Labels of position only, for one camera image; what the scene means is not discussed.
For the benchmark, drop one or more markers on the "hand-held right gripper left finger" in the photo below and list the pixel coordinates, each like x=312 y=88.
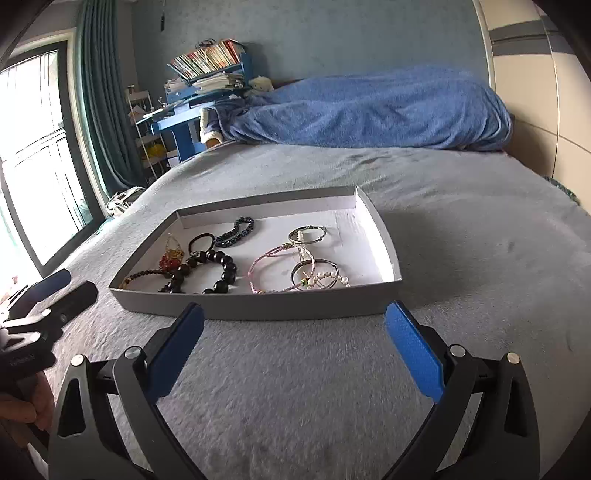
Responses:
x=178 y=350

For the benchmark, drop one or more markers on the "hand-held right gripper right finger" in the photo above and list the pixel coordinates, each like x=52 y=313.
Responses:
x=413 y=353

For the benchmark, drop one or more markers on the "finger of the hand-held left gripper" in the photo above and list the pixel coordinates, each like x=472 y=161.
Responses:
x=78 y=300
x=44 y=288

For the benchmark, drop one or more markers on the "grey cardboard box tray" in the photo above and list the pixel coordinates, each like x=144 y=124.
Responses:
x=360 y=258

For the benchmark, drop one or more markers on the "thin silver bangle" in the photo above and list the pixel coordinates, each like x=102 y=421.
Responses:
x=293 y=273

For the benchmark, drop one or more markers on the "person's left hand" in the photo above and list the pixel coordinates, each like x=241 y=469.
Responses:
x=32 y=406

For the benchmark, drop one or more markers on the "white striped object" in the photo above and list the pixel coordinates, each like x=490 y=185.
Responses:
x=122 y=201

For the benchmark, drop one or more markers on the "window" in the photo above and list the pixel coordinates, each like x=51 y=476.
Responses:
x=37 y=152

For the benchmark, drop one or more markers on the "silver bangle with white bar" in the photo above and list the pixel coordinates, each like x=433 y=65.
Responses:
x=300 y=236

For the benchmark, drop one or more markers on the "yellow object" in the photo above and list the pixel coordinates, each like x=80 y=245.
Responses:
x=152 y=152

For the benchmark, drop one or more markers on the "blue desk with shelf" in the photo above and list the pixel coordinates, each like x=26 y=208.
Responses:
x=182 y=129

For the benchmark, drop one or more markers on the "teal curtain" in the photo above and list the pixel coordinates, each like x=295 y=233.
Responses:
x=106 y=92

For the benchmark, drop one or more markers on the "cream fleece cloth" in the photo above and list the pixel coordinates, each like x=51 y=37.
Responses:
x=210 y=127

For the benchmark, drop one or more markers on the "teal knit cloth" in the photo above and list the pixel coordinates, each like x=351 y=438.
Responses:
x=565 y=190

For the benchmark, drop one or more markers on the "blue fleece blanket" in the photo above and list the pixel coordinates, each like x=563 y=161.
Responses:
x=369 y=110

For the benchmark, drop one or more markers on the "stack of papers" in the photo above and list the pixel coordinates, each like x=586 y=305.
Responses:
x=212 y=82

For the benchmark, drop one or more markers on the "row of books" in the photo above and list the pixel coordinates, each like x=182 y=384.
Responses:
x=207 y=57

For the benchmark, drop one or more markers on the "white plush toy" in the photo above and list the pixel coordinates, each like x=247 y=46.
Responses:
x=259 y=85

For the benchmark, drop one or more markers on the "beige padded headboard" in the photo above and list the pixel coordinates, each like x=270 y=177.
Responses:
x=531 y=83

